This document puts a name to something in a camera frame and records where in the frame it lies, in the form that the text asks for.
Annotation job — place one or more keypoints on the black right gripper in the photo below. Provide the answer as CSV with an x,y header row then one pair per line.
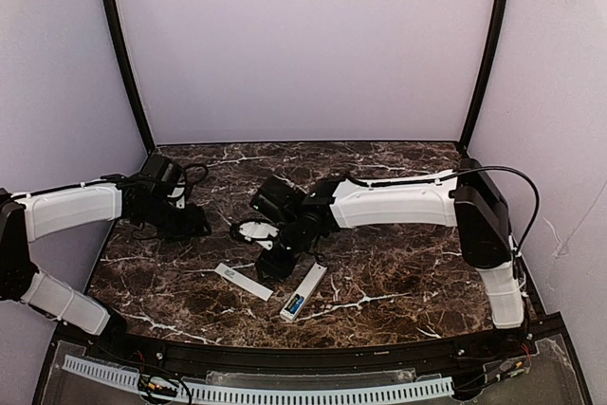
x,y
276,259

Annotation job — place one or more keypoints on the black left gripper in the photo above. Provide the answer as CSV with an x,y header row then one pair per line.
x,y
188,223

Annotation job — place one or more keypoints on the white remote control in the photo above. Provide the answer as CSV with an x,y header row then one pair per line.
x,y
305,289

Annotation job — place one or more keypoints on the green AA battery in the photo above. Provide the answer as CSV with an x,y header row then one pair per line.
x,y
290,302

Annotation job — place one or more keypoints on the grey remote battery cover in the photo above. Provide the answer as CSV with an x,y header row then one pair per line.
x,y
250,286

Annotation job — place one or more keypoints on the blue AA battery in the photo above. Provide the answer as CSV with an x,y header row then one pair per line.
x,y
294,306

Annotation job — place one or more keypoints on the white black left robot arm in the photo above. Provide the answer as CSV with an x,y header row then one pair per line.
x,y
49,238

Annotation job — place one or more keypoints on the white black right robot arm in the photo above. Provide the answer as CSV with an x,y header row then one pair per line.
x,y
465,198

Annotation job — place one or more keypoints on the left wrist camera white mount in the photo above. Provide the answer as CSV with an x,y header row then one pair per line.
x,y
179,196

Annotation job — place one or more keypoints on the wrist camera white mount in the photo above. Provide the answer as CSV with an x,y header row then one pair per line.
x,y
254,232
179,196

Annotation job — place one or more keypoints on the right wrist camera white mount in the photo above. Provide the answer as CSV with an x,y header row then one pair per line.
x,y
254,232

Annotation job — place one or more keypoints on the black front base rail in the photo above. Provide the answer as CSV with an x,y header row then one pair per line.
x,y
456,356

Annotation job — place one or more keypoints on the left white cable duct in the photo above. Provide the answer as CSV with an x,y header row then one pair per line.
x,y
108,374

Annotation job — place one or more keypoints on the black left frame post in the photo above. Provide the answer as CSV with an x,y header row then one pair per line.
x,y
127,74

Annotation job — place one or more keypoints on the black frame post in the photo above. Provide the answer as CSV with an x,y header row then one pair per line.
x,y
494,28
127,74

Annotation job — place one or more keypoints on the black right frame post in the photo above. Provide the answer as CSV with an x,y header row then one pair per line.
x,y
494,28

